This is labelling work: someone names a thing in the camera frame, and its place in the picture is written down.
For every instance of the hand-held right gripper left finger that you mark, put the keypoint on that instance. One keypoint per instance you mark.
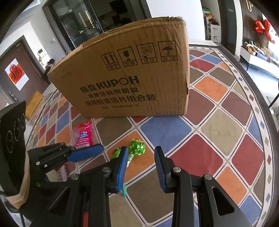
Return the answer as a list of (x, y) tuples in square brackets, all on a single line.
[(122, 170)]

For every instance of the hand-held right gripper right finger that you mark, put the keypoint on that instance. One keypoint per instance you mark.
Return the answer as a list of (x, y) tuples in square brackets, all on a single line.
[(159, 170)]

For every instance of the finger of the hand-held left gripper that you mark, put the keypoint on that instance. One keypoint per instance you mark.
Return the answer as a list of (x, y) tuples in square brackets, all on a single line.
[(87, 151), (54, 169)]

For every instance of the maroon striped snack packet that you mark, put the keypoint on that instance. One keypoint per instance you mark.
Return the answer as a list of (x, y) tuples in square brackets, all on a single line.
[(62, 173)]

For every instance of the pink snack packet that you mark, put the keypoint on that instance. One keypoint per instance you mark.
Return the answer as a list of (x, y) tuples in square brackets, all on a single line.
[(84, 135)]

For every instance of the brown cardboard box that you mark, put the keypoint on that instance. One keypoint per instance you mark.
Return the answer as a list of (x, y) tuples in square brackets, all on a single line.
[(130, 76)]

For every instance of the woven straw mat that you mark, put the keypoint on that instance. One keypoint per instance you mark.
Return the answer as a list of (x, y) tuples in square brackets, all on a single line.
[(34, 104)]

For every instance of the brown door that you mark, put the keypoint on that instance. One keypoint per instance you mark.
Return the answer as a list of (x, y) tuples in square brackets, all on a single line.
[(8, 91)]

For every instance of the red and white door poster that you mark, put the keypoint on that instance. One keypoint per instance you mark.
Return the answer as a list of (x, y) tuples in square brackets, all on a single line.
[(17, 74)]

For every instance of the colourful checked tablecloth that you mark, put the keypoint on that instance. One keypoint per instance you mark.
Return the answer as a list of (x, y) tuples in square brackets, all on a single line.
[(218, 131)]

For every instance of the black bag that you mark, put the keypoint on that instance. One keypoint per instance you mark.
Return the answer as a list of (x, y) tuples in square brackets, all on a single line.
[(51, 63)]

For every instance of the glass door cabinet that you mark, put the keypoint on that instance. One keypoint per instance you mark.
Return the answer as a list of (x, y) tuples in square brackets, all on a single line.
[(72, 24)]

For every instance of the white sideboard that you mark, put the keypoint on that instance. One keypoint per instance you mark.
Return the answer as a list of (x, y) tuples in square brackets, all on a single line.
[(257, 59)]

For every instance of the white shelf rack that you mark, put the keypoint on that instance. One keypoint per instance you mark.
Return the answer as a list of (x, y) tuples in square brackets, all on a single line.
[(213, 30)]

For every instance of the red bow decoration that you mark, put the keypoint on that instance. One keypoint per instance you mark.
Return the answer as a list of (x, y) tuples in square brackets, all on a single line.
[(263, 28)]

